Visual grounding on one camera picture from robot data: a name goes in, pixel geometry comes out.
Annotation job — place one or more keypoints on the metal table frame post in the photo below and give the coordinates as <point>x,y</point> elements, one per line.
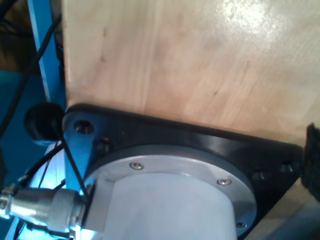
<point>43,50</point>

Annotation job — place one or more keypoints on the black round knob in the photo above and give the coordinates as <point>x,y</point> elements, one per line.
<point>42,122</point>

